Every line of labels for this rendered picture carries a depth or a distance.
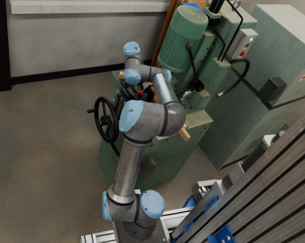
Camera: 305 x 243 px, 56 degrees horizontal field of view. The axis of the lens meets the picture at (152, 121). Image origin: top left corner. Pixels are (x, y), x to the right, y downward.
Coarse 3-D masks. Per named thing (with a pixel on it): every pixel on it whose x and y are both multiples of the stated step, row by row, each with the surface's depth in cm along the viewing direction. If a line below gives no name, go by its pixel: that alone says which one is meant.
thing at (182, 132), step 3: (150, 84) 187; (183, 129) 168; (180, 132) 170; (183, 132) 167; (186, 132) 167; (183, 135) 168; (186, 135) 166; (189, 135) 166; (183, 138) 169; (186, 138) 166; (189, 138) 167; (186, 141) 168
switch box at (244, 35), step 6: (240, 30) 153; (246, 30) 155; (252, 30) 157; (240, 36) 154; (246, 36) 151; (252, 36) 154; (234, 42) 158; (240, 42) 155; (246, 42) 156; (252, 42) 159; (234, 48) 159; (240, 48) 157; (228, 54) 163; (234, 54) 160
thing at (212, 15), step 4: (212, 0) 145; (216, 0) 143; (220, 0) 142; (224, 0) 144; (212, 4) 145; (216, 4) 143; (220, 4) 144; (204, 8) 148; (208, 8) 148; (212, 8) 145; (216, 8) 145; (220, 8) 147; (208, 12) 147; (212, 12) 147; (216, 12) 147; (208, 16) 149; (212, 16) 145; (216, 16) 147; (220, 16) 149; (208, 20) 150; (212, 20) 150; (208, 24) 151
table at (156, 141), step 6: (114, 72) 190; (114, 78) 189; (120, 84) 184; (114, 102) 176; (120, 114) 173; (156, 138) 164; (162, 138) 164; (168, 138) 168; (174, 138) 173; (156, 144) 165
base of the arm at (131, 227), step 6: (126, 222) 130; (132, 222) 127; (126, 228) 130; (132, 228) 127; (138, 228) 126; (144, 228) 125; (150, 228) 127; (132, 234) 128; (138, 234) 127; (144, 234) 128; (150, 234) 130
